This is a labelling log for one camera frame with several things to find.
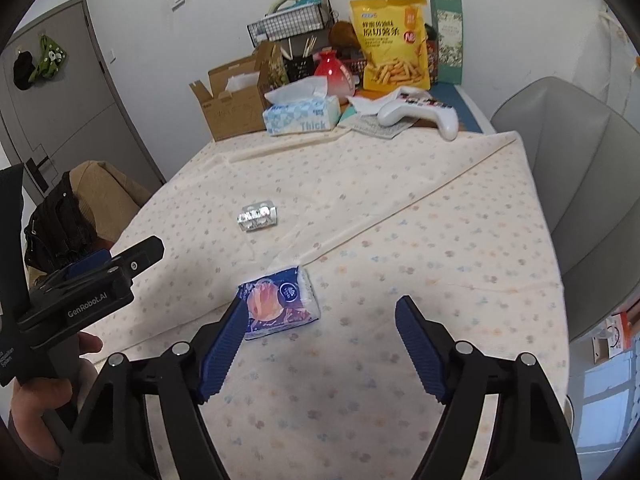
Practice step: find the printed paper sheet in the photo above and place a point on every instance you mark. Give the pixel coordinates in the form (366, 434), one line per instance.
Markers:
(380, 127)

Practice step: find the cream curtain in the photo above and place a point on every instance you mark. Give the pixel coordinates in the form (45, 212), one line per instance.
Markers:
(620, 60)

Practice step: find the grey chair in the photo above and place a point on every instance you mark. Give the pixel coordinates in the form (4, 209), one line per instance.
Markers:
(585, 185)

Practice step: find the red plastic basket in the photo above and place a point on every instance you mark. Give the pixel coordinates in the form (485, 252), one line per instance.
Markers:
(354, 66)

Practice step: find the yellow snack bag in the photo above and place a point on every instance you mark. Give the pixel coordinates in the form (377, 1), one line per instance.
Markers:
(390, 40)

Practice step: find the open brown cardboard box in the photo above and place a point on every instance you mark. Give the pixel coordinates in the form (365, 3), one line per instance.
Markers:
(235, 112)

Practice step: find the white game controller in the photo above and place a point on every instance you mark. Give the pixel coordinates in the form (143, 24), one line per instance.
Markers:
(405, 110)

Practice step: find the dark blue mat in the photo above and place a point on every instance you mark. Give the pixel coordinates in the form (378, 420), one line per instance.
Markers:
(462, 102)

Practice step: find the red white vase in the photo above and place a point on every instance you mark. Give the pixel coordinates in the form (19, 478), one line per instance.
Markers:
(335, 75)

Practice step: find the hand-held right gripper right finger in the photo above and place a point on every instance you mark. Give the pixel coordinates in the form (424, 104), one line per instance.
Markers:
(422, 350)

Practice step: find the black hanging item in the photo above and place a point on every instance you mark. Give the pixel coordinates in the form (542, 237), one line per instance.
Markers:
(22, 72)

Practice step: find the person's left hand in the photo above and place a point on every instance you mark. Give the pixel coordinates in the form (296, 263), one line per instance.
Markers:
(35, 410)

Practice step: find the brown padded chair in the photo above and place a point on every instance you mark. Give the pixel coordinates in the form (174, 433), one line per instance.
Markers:
(120, 190)

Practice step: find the tall green box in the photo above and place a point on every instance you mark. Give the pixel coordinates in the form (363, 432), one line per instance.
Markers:
(447, 30)

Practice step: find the black holder with sticks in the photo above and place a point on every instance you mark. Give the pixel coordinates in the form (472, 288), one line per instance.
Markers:
(300, 67)

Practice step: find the brown round object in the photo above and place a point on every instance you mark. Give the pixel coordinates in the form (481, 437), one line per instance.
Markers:
(344, 35)

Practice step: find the grey door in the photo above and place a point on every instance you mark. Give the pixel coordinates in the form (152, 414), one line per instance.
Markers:
(85, 110)

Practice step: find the white red carton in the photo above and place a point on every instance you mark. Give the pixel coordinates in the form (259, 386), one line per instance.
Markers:
(615, 337)

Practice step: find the silver pill blister pack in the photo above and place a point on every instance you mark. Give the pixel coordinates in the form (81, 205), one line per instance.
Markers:
(257, 215)

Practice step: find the blue peach tissue pack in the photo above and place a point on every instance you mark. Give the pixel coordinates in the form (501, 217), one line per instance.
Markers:
(285, 300)

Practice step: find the white napkin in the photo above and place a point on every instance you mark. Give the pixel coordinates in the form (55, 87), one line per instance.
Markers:
(367, 105)

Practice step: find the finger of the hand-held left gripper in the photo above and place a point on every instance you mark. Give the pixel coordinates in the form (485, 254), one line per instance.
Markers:
(87, 262)
(145, 252)

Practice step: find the blue white tissue box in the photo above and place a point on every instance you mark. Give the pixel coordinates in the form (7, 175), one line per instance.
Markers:
(300, 115)

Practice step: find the green hanging plush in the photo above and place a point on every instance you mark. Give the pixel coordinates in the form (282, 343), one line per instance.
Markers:
(47, 57)

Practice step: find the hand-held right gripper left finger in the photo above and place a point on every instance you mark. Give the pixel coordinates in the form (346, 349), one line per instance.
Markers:
(222, 350)

